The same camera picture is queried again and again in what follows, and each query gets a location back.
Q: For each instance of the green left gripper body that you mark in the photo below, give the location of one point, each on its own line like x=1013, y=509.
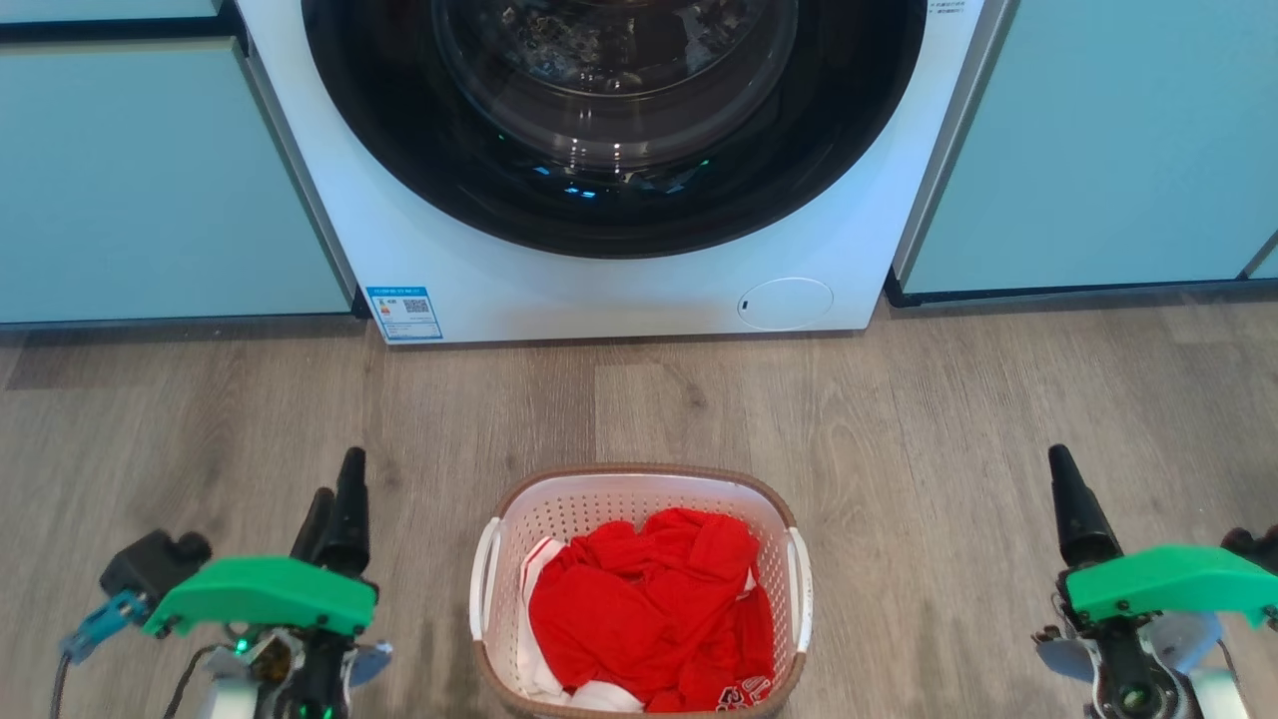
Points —
x=265, y=594

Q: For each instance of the long dark left gripper finger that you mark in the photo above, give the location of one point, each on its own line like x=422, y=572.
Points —
x=351, y=519

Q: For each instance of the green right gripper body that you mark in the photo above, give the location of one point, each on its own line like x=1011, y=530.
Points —
x=1168, y=581

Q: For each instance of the short dark left gripper finger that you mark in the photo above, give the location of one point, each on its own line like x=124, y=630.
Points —
x=315, y=529

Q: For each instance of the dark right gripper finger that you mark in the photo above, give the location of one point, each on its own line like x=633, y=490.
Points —
x=1080, y=514

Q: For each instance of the white basket with brown rim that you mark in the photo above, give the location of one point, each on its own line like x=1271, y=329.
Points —
x=599, y=496

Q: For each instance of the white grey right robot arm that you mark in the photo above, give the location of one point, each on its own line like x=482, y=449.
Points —
x=1128, y=669

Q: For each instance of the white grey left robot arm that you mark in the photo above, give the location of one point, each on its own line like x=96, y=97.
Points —
x=319, y=679

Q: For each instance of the blue left wrist connector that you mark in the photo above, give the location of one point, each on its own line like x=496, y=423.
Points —
x=100, y=621

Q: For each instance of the blue energy label sticker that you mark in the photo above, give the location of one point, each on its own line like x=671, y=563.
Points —
x=404, y=313

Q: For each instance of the white garment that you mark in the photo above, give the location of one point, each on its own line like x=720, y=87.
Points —
x=529, y=659

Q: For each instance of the red garment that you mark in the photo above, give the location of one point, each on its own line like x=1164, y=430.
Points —
x=639, y=609

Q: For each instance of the round white filter cover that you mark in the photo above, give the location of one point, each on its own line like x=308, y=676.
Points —
x=787, y=305

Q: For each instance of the white front-load washing machine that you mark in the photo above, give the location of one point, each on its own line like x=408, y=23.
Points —
x=639, y=295

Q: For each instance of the black round washer door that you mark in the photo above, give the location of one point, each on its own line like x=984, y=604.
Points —
x=399, y=150

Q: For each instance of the tall teal cabinet panel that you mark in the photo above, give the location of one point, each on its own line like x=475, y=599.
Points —
x=1118, y=140

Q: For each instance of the large teal cabinet door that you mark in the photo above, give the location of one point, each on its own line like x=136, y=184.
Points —
x=150, y=180

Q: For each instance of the small printed text label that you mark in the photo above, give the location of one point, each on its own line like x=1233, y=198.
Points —
x=947, y=6

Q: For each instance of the narrow teal cabinet drawer front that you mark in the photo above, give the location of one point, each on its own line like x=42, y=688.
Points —
x=100, y=8

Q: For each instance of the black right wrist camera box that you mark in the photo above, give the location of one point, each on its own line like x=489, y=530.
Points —
x=1260, y=544

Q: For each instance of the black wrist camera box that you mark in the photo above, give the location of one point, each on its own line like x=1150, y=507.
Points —
x=1260, y=544
x=150, y=564

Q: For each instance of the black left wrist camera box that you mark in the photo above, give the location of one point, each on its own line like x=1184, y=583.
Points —
x=150, y=564

